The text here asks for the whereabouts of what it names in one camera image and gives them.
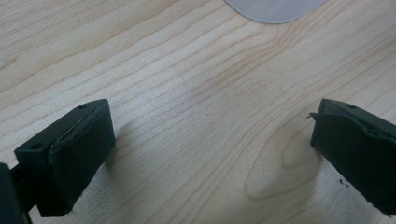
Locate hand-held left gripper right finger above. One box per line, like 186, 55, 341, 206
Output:
306, 98, 396, 217

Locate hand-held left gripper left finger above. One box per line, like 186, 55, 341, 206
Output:
13, 98, 117, 217

